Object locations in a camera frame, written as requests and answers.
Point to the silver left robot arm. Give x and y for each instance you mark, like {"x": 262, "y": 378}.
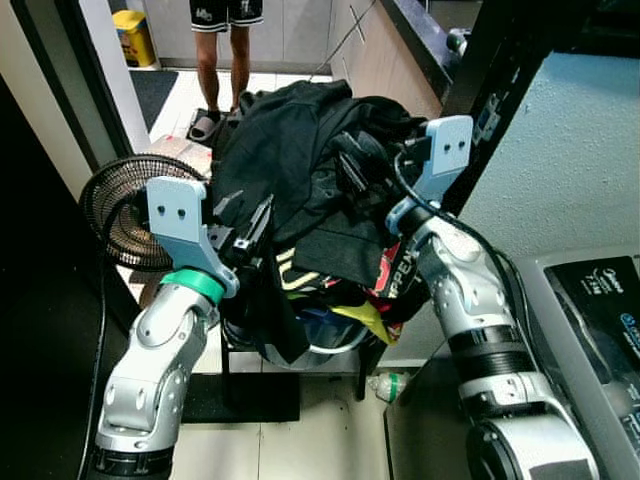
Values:
{"x": 150, "y": 370}

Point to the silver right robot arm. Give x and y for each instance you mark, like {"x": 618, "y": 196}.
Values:
{"x": 470, "y": 290}

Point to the grey top-load washing machine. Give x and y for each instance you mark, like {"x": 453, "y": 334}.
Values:
{"x": 600, "y": 320}

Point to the beige cabinet with dark counter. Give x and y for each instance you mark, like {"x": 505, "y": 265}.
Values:
{"x": 380, "y": 70}

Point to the red black printed garment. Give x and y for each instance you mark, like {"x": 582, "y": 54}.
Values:
{"x": 385, "y": 280}

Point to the black floor fan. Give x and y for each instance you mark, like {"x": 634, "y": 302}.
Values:
{"x": 115, "y": 215}

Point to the black stool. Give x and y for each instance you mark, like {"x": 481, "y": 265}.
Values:
{"x": 225, "y": 362}

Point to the blue garment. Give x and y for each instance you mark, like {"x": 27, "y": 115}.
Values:
{"x": 318, "y": 325}

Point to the dark door mat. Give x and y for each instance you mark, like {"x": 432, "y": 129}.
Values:
{"x": 155, "y": 95}

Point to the yellow garment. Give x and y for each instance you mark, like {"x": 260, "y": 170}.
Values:
{"x": 365, "y": 318}

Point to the white laundry basket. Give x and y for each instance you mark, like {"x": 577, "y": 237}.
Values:
{"x": 335, "y": 346}

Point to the person in black shorts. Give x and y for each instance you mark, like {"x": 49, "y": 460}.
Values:
{"x": 207, "y": 60}

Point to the black floor mat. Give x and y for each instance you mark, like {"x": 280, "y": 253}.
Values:
{"x": 250, "y": 400}

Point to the yellow bin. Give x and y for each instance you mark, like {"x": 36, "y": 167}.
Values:
{"x": 135, "y": 40}

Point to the clear bottle with green band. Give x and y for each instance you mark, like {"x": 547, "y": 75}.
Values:
{"x": 390, "y": 386}

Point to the pale blue left wrist camera mount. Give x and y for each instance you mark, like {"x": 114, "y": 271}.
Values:
{"x": 175, "y": 215}

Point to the pale blue wrist camera mount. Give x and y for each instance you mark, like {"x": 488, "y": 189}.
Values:
{"x": 447, "y": 150}
{"x": 175, "y": 215}

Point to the pale blue right wrist camera mount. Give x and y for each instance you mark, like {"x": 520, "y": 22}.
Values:
{"x": 447, "y": 150}

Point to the black metal frame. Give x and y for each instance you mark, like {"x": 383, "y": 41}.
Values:
{"x": 500, "y": 80}

